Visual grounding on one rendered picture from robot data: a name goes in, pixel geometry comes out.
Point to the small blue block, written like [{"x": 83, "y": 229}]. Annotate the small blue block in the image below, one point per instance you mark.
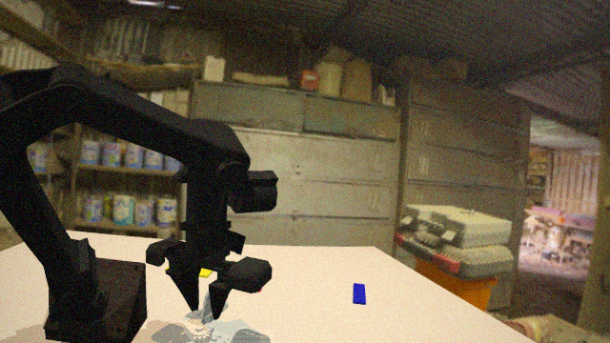
[{"x": 359, "y": 294}]

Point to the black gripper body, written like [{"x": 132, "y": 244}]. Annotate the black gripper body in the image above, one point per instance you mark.
[{"x": 204, "y": 248}]

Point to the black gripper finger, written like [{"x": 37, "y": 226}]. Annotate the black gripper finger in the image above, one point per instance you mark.
[
  {"x": 187, "y": 282},
  {"x": 218, "y": 293}
]

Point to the yellow flat plate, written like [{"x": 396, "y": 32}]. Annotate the yellow flat plate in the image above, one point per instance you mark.
[{"x": 205, "y": 273}]

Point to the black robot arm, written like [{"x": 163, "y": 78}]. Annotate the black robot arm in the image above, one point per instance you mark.
[{"x": 35, "y": 102}]

